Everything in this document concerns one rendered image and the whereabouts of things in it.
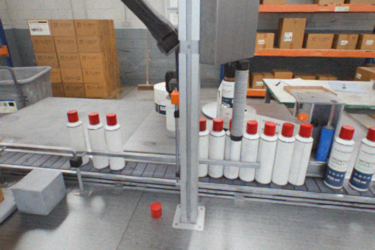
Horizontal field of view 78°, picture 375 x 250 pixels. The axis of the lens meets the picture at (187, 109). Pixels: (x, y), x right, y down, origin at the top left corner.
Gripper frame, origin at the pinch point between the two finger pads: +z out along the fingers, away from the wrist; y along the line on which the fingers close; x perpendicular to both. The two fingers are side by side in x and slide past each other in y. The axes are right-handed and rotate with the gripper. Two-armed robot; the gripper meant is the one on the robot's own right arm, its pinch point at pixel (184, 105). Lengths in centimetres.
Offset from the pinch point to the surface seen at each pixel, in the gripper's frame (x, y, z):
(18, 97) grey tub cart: -132, 197, 46
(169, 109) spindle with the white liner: -12.9, 8.5, 6.7
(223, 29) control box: 27.8, -12.1, -27.2
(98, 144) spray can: 13.5, 28.2, 9.9
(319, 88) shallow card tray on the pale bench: -131, -102, 31
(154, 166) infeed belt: 9.6, 10.2, 20.2
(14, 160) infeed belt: 12, 64, 19
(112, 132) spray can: 13.6, 22.2, 4.9
